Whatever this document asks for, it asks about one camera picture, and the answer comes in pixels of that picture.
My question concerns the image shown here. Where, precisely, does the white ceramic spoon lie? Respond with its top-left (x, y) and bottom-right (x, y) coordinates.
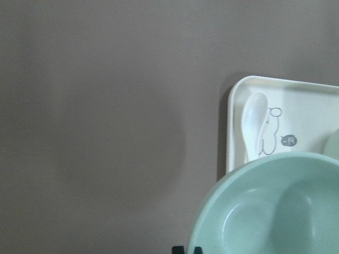
top-left (241, 92), bottom-right (268, 162)

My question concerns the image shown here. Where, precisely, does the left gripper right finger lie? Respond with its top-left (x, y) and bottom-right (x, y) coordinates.
top-left (194, 247), bottom-right (203, 254)

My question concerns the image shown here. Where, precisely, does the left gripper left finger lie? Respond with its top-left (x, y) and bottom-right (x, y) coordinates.
top-left (172, 246), bottom-right (184, 254)

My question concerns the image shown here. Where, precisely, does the cream rabbit serving tray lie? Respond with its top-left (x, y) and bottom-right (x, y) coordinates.
top-left (226, 76), bottom-right (338, 173)

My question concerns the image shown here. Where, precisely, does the green bowl on tray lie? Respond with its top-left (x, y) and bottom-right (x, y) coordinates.
top-left (323, 129), bottom-right (339, 160)

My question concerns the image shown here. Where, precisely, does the green bowl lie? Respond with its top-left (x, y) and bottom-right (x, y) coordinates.
top-left (187, 153), bottom-right (338, 253)
top-left (323, 129), bottom-right (339, 160)

